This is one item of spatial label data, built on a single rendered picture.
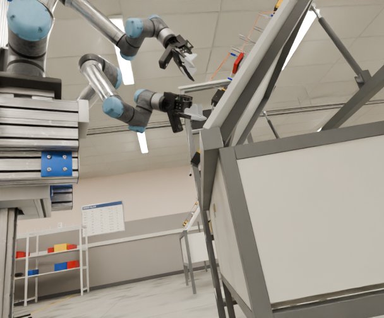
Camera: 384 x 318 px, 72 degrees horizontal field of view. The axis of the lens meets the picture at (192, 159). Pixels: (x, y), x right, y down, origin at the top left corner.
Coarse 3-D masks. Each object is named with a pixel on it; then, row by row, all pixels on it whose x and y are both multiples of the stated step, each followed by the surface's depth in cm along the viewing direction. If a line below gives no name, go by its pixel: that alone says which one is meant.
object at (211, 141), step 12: (204, 132) 72; (216, 132) 72; (204, 144) 71; (216, 144) 71; (204, 156) 75; (216, 156) 77; (204, 168) 86; (204, 180) 101; (204, 192) 122; (204, 204) 155
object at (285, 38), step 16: (304, 0) 104; (288, 16) 102; (304, 16) 121; (288, 32) 99; (272, 48) 97; (288, 48) 141; (272, 64) 98; (256, 80) 93; (272, 80) 169; (240, 96) 91; (240, 112) 89; (256, 112) 185; (224, 128) 87; (224, 144) 89; (240, 144) 177
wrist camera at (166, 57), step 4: (168, 48) 114; (164, 52) 113; (168, 52) 113; (164, 56) 112; (168, 56) 113; (160, 60) 111; (164, 60) 111; (168, 60) 114; (160, 64) 112; (164, 64) 112; (164, 68) 114
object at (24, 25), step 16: (16, 0) 80; (32, 0) 83; (48, 0) 90; (16, 16) 79; (32, 16) 82; (48, 16) 84; (16, 32) 82; (32, 32) 82; (48, 32) 86; (16, 48) 87; (32, 48) 87
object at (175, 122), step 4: (168, 108) 109; (168, 112) 109; (168, 116) 110; (172, 116) 109; (172, 120) 109; (176, 120) 110; (180, 120) 112; (172, 124) 110; (176, 124) 109; (180, 124) 111; (172, 128) 110; (176, 128) 109; (180, 128) 111; (176, 132) 111
